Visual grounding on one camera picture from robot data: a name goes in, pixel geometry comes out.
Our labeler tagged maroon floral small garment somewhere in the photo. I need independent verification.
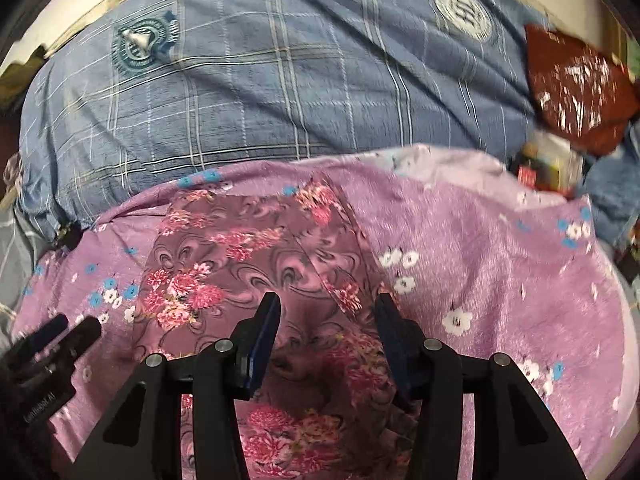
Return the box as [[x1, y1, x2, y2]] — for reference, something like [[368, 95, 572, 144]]
[[134, 177, 416, 479]]

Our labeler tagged blue denim clothing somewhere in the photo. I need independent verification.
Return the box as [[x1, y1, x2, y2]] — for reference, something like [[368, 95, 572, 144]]
[[582, 122, 639, 252]]

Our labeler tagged grey star pillow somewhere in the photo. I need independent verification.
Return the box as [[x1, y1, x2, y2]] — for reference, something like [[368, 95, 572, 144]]
[[0, 206, 50, 350]]

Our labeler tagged purple floral bed sheet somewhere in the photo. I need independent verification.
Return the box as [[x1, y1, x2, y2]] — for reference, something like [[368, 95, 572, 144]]
[[13, 145, 639, 470]]

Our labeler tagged small red box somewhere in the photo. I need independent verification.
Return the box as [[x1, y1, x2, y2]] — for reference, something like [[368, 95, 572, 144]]
[[518, 165, 537, 190]]

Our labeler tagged red plastic bag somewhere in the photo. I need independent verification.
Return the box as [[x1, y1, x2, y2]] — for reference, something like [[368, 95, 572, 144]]
[[525, 24, 639, 156]]

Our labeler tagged blue plaid quilt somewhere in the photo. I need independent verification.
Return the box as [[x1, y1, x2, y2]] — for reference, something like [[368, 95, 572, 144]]
[[17, 0, 546, 240]]

